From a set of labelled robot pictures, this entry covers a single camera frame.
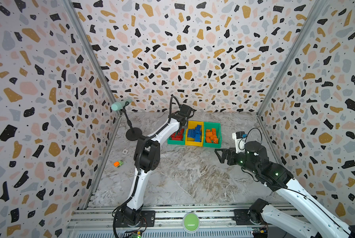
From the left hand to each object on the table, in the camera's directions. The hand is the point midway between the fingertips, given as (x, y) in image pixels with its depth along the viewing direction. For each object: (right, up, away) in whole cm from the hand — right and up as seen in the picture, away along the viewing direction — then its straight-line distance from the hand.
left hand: (184, 122), depth 99 cm
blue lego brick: (+9, -11, +3) cm, 15 cm away
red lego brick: (-4, -10, +4) cm, 11 cm away
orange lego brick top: (+17, -10, +5) cm, 21 cm away
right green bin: (+18, -3, +7) cm, 20 cm away
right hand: (+20, -14, -29) cm, 38 cm away
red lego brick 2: (-7, -11, 0) cm, 13 cm away
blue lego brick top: (+9, -5, +6) cm, 12 cm away
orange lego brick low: (+22, -13, +4) cm, 25 cm away
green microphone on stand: (-37, -8, +7) cm, 38 cm away
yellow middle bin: (+5, -2, +11) cm, 12 cm away
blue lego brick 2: (+6, -8, +4) cm, 11 cm away
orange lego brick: (+21, -7, +8) cm, 24 cm away
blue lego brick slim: (+4, -8, +7) cm, 11 cm away
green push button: (+3, -50, -28) cm, 57 cm away
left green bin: (-9, -14, +1) cm, 16 cm away
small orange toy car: (-41, -26, -10) cm, 50 cm away
